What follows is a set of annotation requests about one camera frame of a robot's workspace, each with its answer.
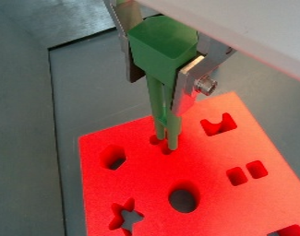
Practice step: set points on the red foam shape block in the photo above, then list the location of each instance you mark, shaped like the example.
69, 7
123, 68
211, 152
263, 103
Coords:
224, 185

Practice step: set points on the green three prong object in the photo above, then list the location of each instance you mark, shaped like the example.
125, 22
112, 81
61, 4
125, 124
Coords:
164, 45

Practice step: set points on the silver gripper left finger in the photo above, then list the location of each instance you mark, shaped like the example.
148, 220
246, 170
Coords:
125, 13

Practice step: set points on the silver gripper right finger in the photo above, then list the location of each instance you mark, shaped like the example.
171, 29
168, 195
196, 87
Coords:
194, 77

